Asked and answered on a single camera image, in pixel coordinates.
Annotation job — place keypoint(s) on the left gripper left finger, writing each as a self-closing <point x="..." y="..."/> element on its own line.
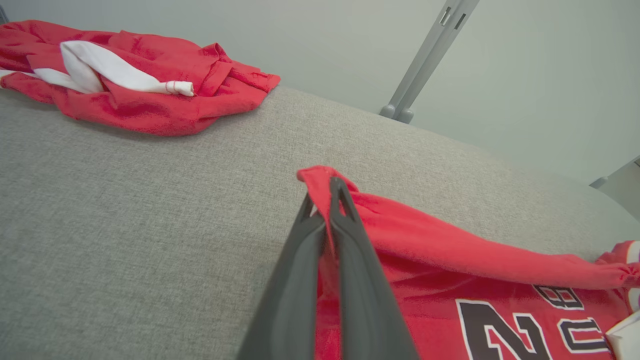
<point x="285" y="310"/>

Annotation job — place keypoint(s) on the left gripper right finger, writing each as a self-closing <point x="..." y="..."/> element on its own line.
<point x="365" y="310"/>

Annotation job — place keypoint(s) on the red basketball jersey white sleeves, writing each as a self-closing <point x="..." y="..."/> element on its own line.
<point x="450" y="250"/>

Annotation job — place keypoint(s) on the red shorts white trim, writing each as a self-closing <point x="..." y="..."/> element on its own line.
<point x="150" y="110"/>

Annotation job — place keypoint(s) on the grey partition post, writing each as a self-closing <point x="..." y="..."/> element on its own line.
<point x="430" y="55"/>
<point x="625" y="187"/>

